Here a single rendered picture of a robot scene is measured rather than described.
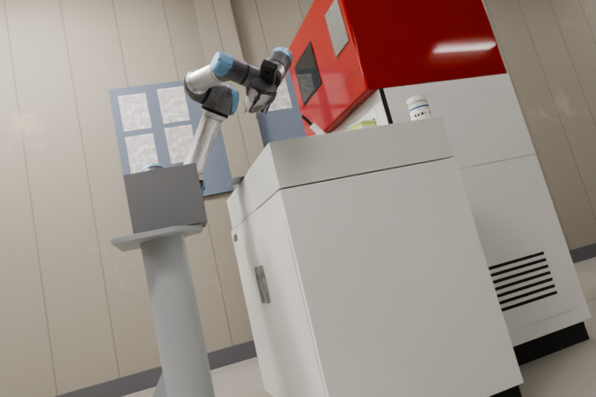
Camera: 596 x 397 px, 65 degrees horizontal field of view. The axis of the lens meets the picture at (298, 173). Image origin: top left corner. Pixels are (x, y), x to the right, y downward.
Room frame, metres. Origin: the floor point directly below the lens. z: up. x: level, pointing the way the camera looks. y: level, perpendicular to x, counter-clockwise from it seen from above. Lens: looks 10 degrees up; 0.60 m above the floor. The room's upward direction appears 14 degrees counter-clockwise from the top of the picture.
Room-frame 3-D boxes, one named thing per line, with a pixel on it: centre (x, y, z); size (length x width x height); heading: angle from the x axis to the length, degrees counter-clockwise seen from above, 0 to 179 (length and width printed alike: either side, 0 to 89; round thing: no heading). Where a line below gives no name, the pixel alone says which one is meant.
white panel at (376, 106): (2.29, -0.29, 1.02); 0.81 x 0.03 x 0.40; 19
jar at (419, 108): (1.61, -0.47, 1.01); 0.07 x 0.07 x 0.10
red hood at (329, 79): (2.39, -0.58, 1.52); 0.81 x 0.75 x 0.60; 19
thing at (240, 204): (1.97, 0.23, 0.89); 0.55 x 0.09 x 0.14; 19
